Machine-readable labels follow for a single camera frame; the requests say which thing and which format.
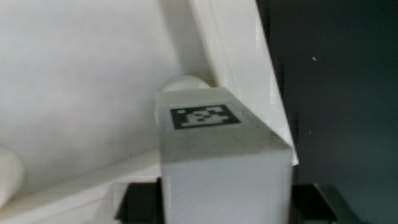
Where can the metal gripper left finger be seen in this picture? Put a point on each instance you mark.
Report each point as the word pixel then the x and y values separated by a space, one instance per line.
pixel 132 204

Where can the white square tabletop part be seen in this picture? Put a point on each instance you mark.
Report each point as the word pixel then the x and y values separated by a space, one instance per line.
pixel 91 51

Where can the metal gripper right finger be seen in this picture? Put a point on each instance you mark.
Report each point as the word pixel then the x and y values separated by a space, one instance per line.
pixel 321 206

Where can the white leg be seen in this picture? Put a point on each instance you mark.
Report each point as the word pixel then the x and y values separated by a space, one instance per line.
pixel 225 158

